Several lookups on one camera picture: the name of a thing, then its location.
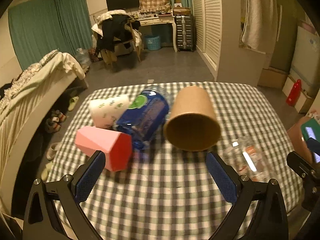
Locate chair piled with clothes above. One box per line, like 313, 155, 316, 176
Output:
91, 9, 144, 65

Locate red thermos bottle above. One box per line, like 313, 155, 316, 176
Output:
286, 79, 302, 106

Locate clear printed glass cup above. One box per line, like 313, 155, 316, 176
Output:
222, 137, 274, 182

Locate cardboard box by wardrobe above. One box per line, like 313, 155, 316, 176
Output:
258, 67, 288, 89

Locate dark metallic suitcase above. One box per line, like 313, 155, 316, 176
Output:
175, 15, 195, 51

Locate blue laundry basket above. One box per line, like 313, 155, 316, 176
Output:
144, 35, 161, 51

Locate hanging white towel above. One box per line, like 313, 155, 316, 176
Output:
241, 0, 278, 53

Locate bed with beige bedding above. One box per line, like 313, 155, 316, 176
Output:
1, 52, 85, 215

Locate pink faceted cup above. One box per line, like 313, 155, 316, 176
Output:
75, 126, 133, 172

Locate white desk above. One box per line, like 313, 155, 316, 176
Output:
137, 11, 178, 53

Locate plaid cloth bundle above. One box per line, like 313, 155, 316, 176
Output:
139, 0, 171, 13

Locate large water jug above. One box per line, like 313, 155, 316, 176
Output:
75, 48, 91, 68

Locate black monitor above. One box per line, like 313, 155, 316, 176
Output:
106, 0, 139, 10

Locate white red sneakers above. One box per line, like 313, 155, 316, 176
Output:
45, 110, 67, 134

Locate green curtain left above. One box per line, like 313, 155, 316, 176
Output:
8, 0, 92, 70

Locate white floral paper cup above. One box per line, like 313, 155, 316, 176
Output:
89, 94, 130, 129

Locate white slipper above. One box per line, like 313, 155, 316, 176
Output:
46, 142, 61, 161

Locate blue labelled plastic bottle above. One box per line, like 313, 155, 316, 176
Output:
113, 85, 170, 152

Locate white louvred wardrobe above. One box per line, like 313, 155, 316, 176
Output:
193, 0, 266, 87

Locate green slipper under bed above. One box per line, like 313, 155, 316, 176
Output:
68, 96, 79, 112

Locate phone in green case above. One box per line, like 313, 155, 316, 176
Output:
301, 118, 319, 164

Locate small white fridge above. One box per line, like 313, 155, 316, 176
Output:
290, 27, 320, 98

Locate pale green slipper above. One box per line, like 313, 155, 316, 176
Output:
41, 161, 53, 182

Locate brown paper cup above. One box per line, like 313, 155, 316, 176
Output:
164, 86, 221, 152

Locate pink basin on fridge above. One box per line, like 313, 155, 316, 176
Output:
298, 20, 316, 35

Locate grey checkered tablecloth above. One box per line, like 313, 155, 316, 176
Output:
46, 81, 304, 240

